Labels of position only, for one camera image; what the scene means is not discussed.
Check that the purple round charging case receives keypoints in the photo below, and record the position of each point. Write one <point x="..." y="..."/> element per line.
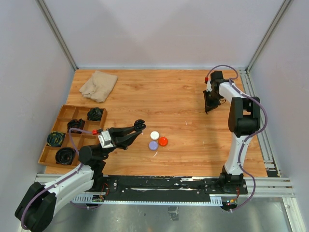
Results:
<point x="153" y="145"/>

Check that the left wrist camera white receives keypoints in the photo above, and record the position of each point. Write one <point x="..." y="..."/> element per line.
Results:
<point x="105" y="139"/>

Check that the orange round charging case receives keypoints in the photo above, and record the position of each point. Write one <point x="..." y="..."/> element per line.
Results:
<point x="163" y="141"/>

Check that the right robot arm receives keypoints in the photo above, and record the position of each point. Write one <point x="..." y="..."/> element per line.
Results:
<point x="243" y="123"/>

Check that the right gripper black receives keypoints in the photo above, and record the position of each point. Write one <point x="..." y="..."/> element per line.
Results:
<point x="209" y="105"/>

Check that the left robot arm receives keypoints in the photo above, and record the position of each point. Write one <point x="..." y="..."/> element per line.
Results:
<point x="42" y="201"/>

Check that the black round charging case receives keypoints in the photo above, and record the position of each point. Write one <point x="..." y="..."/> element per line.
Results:
<point x="139" y="125"/>

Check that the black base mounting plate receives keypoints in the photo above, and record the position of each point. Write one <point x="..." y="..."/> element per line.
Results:
<point x="160" y="189"/>

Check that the beige folded cloth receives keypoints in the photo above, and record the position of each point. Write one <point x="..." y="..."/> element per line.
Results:
<point x="99" y="86"/>

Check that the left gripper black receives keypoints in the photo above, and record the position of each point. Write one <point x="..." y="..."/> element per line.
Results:
<point x="121" y="137"/>

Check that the white round charging case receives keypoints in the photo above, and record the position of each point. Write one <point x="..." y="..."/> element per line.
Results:
<point x="154" y="135"/>

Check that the wooden compartment tray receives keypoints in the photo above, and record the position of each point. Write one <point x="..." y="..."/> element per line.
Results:
<point x="73" y="128"/>

